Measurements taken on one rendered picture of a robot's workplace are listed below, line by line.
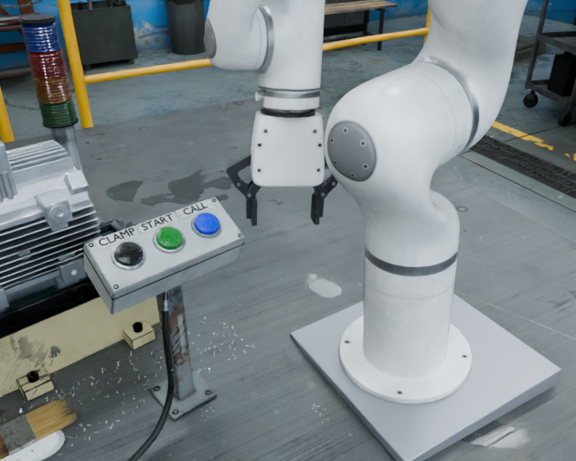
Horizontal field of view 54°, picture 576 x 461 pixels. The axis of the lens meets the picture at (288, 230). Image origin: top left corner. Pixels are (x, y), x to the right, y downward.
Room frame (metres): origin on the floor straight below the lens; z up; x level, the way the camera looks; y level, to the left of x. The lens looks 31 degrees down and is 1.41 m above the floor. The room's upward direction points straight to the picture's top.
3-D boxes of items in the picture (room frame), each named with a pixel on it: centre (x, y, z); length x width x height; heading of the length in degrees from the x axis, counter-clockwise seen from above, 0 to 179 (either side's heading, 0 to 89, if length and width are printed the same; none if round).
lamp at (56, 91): (1.01, 0.43, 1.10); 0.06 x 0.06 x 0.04
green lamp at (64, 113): (1.01, 0.43, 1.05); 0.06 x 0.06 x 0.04
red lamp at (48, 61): (1.01, 0.43, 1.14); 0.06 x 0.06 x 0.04
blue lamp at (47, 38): (1.01, 0.43, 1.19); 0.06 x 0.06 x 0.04
